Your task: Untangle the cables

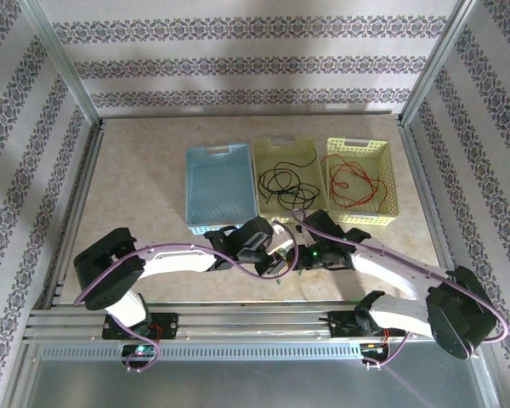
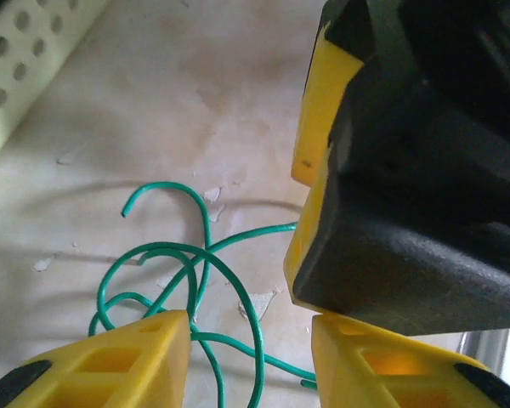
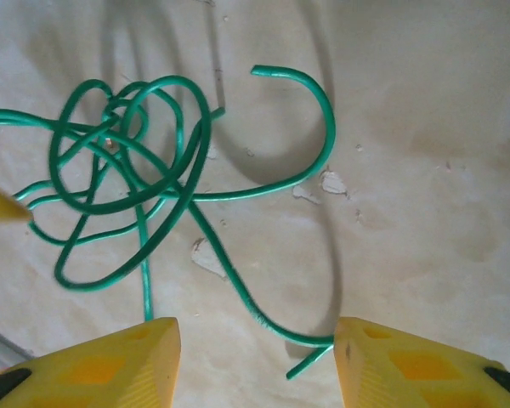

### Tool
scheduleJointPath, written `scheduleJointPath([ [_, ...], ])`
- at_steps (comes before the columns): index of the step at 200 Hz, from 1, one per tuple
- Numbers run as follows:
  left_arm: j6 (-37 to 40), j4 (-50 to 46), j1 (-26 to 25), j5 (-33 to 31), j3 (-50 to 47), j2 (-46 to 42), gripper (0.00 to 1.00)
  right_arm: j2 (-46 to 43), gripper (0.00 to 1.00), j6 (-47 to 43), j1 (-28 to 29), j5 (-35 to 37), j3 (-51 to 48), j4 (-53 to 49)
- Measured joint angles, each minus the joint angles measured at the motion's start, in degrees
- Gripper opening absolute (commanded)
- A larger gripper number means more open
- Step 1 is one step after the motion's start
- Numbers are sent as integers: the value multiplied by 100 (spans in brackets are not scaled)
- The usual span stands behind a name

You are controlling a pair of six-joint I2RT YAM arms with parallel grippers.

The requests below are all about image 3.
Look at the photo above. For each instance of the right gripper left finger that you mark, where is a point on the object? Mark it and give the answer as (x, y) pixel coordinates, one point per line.
(89, 378)

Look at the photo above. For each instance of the aluminium table edge rails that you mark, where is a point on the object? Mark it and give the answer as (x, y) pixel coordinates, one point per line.
(0, 348)

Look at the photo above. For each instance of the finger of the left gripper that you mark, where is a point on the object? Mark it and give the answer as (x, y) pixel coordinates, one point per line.
(0, 210)

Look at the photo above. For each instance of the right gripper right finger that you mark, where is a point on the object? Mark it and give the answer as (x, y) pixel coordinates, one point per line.
(408, 374)

